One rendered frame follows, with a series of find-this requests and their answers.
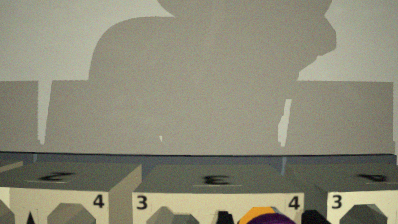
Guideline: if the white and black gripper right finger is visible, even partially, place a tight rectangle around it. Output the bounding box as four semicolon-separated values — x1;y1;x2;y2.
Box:
301;210;331;224

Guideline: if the beige bucket adapter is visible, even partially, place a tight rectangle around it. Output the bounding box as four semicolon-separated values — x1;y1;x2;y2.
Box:
132;164;304;224
285;163;398;224
0;161;142;224
0;160;23;172

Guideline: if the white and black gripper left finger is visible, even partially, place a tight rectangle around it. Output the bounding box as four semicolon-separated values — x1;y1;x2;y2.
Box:
218;211;234;224

